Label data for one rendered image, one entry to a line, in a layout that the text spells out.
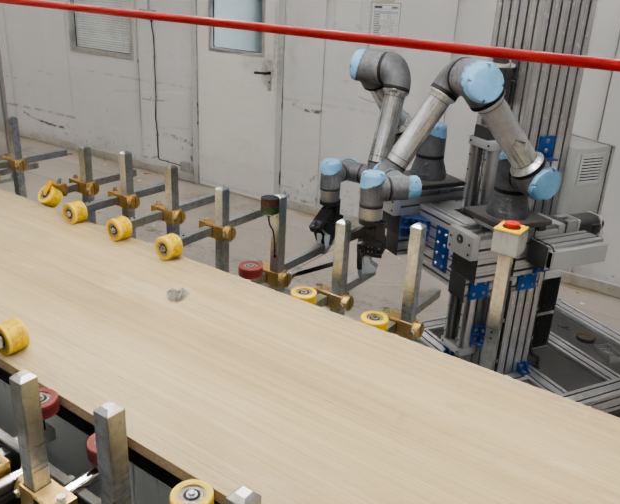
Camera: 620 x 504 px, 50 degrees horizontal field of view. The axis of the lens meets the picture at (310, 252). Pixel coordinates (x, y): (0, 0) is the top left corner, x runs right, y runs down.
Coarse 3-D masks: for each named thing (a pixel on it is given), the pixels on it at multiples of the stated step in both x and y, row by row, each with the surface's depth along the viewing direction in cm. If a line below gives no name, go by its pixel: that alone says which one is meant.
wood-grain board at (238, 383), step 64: (0, 192) 279; (0, 256) 218; (64, 256) 221; (128, 256) 223; (0, 320) 180; (64, 320) 181; (128, 320) 183; (192, 320) 185; (256, 320) 186; (320, 320) 188; (64, 384) 154; (128, 384) 155; (192, 384) 156; (256, 384) 157; (320, 384) 159; (384, 384) 160; (448, 384) 161; (512, 384) 163; (192, 448) 135; (256, 448) 136; (320, 448) 137; (384, 448) 138; (448, 448) 139; (512, 448) 140; (576, 448) 141
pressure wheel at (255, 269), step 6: (240, 264) 220; (246, 264) 221; (252, 264) 220; (258, 264) 221; (240, 270) 218; (246, 270) 217; (252, 270) 217; (258, 270) 218; (240, 276) 219; (246, 276) 217; (252, 276) 217; (258, 276) 219
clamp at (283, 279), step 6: (264, 264) 230; (264, 270) 226; (270, 270) 226; (270, 276) 225; (276, 276) 224; (282, 276) 223; (288, 276) 225; (264, 282) 228; (270, 282) 226; (276, 282) 225; (282, 282) 223; (288, 282) 226
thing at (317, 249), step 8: (312, 248) 248; (320, 248) 250; (296, 256) 241; (304, 256) 243; (312, 256) 247; (288, 264) 236; (296, 264) 240; (264, 272) 226; (256, 280) 222; (264, 280) 226
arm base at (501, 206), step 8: (496, 192) 236; (504, 192) 233; (512, 192) 232; (520, 192) 232; (496, 200) 236; (504, 200) 234; (512, 200) 233; (520, 200) 233; (488, 208) 239; (496, 208) 235; (504, 208) 234; (512, 208) 233; (520, 208) 233; (528, 208) 239; (496, 216) 236; (504, 216) 234; (512, 216) 233; (520, 216) 234; (528, 216) 238
